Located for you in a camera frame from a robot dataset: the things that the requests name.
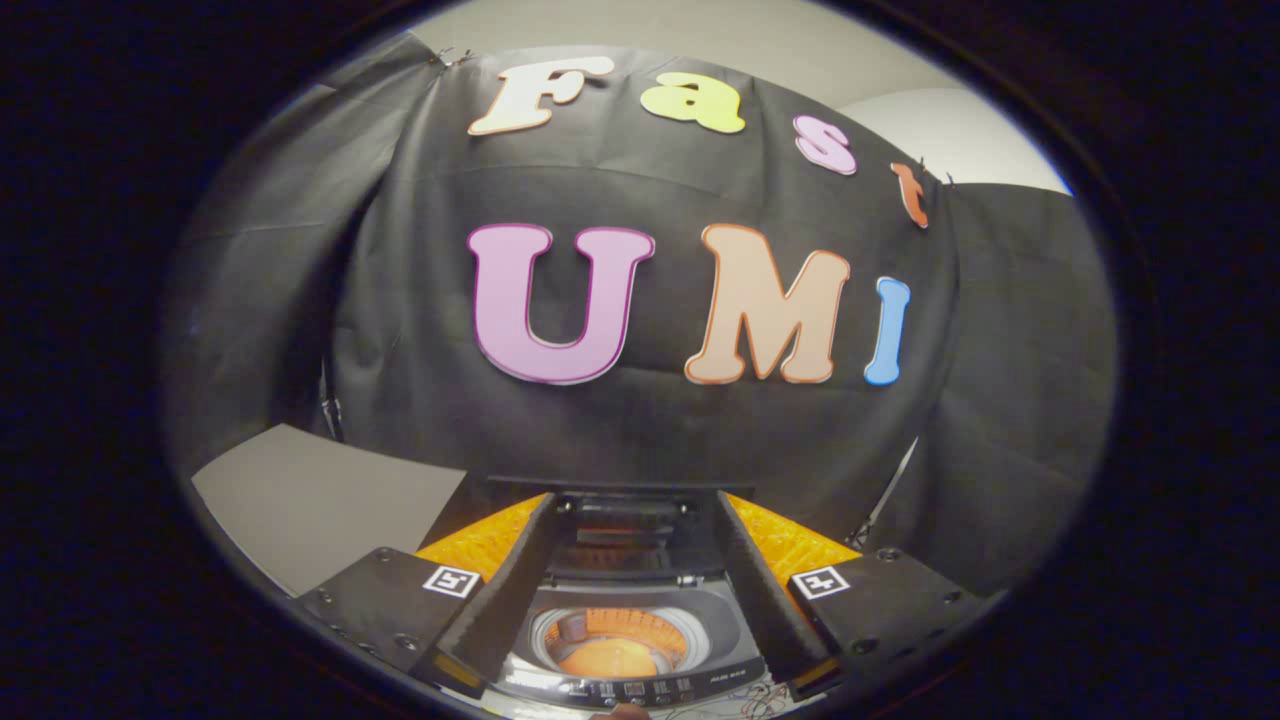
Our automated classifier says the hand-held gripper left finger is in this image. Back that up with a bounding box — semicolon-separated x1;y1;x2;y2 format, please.
295;490;561;701

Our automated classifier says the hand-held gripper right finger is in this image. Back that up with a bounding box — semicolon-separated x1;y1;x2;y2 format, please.
715;490;1006;701

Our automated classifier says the grey washing machine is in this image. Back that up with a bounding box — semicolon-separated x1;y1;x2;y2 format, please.
480;575;791;711

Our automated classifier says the orange shirt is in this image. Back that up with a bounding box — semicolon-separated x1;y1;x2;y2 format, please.
545;608;691;679

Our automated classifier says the black light stand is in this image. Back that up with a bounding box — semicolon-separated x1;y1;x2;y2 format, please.
848;438;919;549

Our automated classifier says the black backdrop cloth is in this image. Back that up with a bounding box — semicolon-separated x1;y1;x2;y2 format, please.
165;35;1116;601

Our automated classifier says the grey cabinet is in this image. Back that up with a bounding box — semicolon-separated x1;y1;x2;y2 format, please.
190;423;469;598

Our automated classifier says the backdrop stand pole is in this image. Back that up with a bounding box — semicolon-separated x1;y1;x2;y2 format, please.
318;355;343;443

